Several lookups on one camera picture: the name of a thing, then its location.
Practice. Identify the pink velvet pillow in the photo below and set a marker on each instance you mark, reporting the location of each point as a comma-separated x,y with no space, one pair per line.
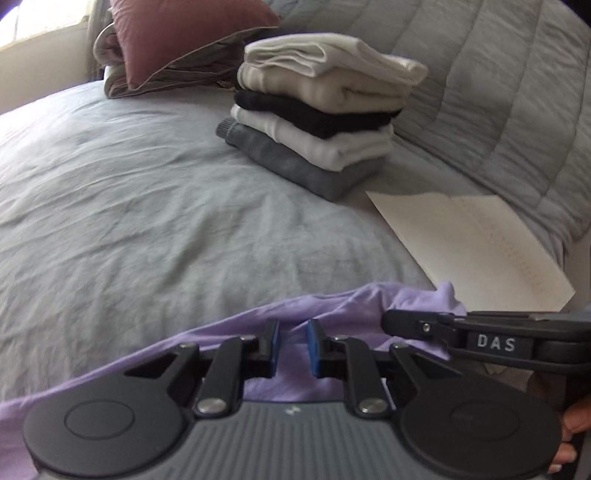
184,32

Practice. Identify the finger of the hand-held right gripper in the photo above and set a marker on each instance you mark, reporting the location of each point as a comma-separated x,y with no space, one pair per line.
406,323

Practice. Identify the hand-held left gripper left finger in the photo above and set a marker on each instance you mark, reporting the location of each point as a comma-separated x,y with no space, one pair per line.
274,344

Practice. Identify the folded white ribbed garment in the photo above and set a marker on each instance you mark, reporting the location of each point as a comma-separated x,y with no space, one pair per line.
323,53

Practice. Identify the grey patterned curtain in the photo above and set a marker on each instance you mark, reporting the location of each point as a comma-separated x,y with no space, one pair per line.
99,27

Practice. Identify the person's right hand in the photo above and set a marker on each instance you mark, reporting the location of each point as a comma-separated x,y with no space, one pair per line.
577,417

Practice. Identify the purple sweater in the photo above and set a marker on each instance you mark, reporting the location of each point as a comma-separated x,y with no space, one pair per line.
323,304

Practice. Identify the white paper sheet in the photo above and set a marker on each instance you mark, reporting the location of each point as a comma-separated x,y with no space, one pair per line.
461,244

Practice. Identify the folded grey garment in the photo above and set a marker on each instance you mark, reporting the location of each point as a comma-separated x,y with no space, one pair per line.
300,168

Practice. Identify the folded black garment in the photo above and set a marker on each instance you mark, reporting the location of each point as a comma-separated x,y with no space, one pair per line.
314,117

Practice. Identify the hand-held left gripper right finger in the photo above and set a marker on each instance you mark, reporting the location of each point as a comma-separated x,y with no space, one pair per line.
314,348

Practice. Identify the grey padded headboard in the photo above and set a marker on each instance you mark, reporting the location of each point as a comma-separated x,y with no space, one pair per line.
485,92

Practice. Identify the window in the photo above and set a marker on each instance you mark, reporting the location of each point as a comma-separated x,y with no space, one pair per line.
41,18

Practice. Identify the folded beige garment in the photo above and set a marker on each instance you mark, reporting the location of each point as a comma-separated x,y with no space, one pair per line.
314,87

